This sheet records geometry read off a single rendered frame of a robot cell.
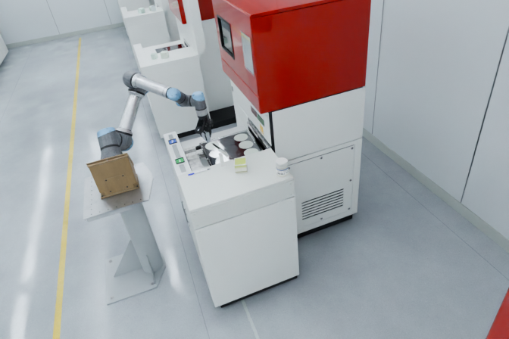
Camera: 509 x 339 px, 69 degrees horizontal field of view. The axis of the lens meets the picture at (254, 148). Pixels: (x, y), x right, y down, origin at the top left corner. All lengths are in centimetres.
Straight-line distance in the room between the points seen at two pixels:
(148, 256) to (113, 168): 82
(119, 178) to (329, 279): 161
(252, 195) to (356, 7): 123
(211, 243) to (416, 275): 151
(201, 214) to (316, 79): 106
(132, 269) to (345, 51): 224
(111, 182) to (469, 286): 247
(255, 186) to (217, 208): 25
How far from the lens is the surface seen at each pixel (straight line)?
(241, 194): 210
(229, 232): 225
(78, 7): 1019
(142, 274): 315
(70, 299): 328
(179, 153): 254
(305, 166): 265
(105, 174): 251
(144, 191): 254
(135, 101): 268
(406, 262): 307
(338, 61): 240
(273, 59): 218
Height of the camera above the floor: 232
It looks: 34 degrees down
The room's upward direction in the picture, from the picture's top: 7 degrees counter-clockwise
